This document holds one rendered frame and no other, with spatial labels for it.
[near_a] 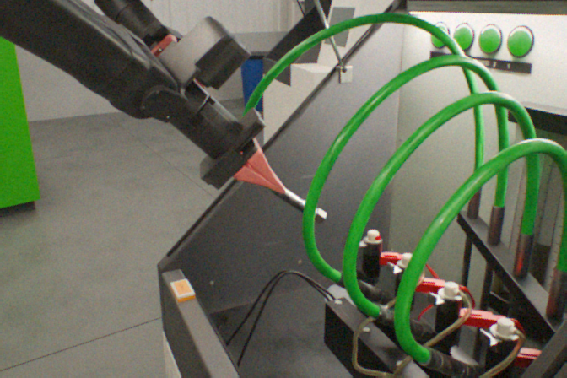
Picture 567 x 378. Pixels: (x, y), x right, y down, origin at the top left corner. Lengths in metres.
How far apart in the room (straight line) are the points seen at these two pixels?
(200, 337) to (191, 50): 0.45
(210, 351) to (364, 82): 0.60
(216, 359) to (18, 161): 3.23
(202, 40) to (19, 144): 3.35
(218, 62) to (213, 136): 0.09
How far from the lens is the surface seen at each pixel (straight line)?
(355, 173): 1.09
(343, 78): 1.01
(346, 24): 0.73
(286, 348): 0.97
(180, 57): 0.56
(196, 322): 0.84
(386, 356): 0.73
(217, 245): 1.00
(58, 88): 7.05
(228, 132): 0.59
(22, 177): 3.92
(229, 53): 0.56
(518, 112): 0.61
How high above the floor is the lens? 1.44
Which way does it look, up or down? 18 degrees down
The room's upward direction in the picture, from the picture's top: straight up
